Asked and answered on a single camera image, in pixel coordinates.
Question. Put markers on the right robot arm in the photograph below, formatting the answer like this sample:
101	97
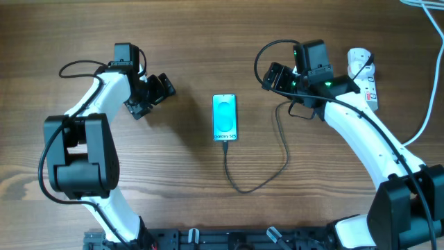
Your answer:
408	206

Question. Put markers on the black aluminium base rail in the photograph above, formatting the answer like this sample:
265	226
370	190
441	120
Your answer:
299	238

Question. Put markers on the blue Galaxy smartphone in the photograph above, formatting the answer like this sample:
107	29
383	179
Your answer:
225	125

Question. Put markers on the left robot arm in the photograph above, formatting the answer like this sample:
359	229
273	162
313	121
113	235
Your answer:
79	164

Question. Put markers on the black charger plug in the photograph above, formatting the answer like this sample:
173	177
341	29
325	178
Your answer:
370	60

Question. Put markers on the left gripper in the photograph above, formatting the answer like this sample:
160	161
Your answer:
159	94

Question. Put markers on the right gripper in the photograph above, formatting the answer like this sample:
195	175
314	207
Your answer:
285	73

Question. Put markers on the white power strip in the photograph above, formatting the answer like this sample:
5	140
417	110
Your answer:
363	76

